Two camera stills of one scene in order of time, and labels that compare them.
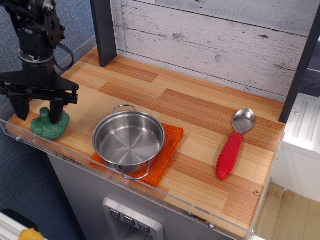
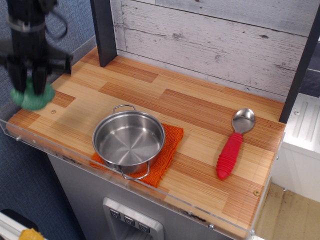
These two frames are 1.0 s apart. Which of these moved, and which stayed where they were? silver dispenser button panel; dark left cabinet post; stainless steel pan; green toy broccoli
Moved: green toy broccoli
Stayed: dark left cabinet post; stainless steel pan; silver dispenser button panel
